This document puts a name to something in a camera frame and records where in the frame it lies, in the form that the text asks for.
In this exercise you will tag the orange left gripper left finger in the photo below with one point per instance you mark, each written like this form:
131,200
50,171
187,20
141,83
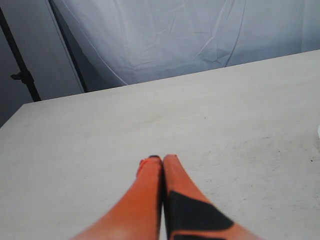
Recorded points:
137,215

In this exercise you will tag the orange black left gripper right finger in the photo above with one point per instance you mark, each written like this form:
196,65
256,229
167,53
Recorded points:
189,215

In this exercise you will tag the white plastic tray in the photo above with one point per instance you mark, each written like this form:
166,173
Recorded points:
318,131

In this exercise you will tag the white backdrop cloth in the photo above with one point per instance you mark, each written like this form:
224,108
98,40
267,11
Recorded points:
123,42

